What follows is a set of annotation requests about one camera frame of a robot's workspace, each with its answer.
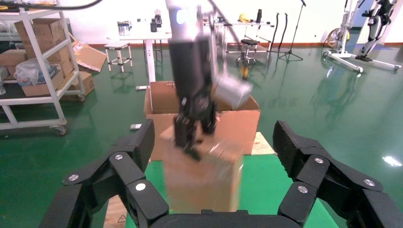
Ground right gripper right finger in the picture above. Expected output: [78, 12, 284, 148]
[272, 120, 403, 228]

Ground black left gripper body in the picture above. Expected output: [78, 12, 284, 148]
[168, 37, 218, 126]

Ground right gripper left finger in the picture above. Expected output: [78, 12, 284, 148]
[39, 119, 169, 228]

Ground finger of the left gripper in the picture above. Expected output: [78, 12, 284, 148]
[173, 114, 203, 162]
[200, 115, 219, 136]

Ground small cardboard box with hole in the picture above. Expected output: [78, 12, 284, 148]
[159, 125, 245, 214]

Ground large open cardboard carton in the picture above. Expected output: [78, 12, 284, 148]
[144, 81, 261, 162]

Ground cardboard box with print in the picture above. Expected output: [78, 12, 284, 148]
[60, 70, 96, 102]

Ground cardboard box with open flap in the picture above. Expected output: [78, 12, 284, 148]
[71, 40, 108, 74]

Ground long cardboard box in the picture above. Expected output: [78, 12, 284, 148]
[21, 66, 66, 97]

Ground big cardboard box with label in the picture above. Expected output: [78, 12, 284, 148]
[14, 18, 67, 63]

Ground flat cardboard box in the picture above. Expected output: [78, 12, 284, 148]
[0, 49, 28, 77]

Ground black wheeled stool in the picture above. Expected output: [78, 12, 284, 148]
[236, 38, 259, 67]

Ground white desk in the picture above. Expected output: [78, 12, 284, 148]
[106, 28, 173, 93]

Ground green cloth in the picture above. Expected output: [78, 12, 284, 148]
[125, 154, 339, 228]

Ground metal can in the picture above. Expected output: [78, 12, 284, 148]
[117, 20, 133, 36]

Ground black stand pole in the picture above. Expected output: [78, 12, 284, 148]
[281, 12, 289, 53]
[270, 12, 280, 53]

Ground black tripod stand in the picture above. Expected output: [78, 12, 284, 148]
[278, 0, 307, 62]

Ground clear plastic bag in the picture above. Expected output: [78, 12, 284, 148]
[14, 57, 59, 86]

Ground yellow wheel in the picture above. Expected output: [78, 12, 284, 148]
[326, 27, 350, 49]

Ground white tube shelf rack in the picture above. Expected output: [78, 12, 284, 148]
[0, 5, 86, 136]

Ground black grey exoskeleton legs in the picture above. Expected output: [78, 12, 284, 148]
[358, 0, 398, 63]

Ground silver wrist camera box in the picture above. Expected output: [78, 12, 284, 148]
[208, 38, 254, 111]

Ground black camera cable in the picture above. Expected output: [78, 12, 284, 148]
[195, 0, 249, 79]

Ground white tube frame table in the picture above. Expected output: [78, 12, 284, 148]
[203, 19, 275, 61]

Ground small white frame stool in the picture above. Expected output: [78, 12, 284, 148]
[103, 41, 133, 75]

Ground white support stand frame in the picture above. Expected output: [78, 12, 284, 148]
[322, 0, 403, 74]

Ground thick black cable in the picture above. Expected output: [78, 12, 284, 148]
[0, 0, 105, 11]

